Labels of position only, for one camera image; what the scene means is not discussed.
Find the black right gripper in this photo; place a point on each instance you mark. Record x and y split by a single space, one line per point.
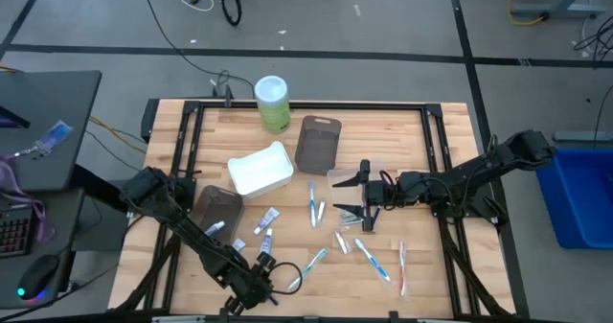
383 192

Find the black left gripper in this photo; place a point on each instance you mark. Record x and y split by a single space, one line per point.
256 287

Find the small white toiletry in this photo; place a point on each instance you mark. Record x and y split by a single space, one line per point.
321 213

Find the blue white toothbrush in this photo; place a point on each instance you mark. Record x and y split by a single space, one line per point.
312 205
371 259

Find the white purple toothpaste tube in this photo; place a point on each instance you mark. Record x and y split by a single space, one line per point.
239 244
266 242
266 220

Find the small toiletry packet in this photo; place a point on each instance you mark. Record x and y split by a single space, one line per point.
342 242

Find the grey white toothpaste tube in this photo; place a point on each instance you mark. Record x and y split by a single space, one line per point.
215 228

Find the red white toothbrush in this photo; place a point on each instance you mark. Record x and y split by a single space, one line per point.
402 270

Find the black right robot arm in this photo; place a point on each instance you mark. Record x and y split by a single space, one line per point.
479 169

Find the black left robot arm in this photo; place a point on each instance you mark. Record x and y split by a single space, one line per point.
211 256

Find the crumpled clear plastic packet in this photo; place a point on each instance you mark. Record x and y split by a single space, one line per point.
349 220

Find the dark translucent bin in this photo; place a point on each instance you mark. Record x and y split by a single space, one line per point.
222 208
318 145

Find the white plastic bin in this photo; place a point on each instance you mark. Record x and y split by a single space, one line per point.
261 172

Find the green disinfecting wipes canister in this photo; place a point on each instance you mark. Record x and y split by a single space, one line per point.
273 107

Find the black desk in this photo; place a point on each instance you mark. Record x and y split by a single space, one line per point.
52 98
52 227

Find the black computer mouse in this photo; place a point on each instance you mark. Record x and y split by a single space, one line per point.
38 275

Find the blue plastic bin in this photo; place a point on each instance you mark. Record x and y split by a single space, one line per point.
579 193

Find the grey metal desk foot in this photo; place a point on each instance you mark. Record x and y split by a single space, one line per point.
584 136

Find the black backlit keyboard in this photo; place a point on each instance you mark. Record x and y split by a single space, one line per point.
14 229

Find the blue ID badge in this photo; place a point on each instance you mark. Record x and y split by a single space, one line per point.
57 133

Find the black monitor foot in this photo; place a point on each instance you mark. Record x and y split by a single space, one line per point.
12 117

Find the black aluminium table frame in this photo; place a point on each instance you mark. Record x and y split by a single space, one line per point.
359 105

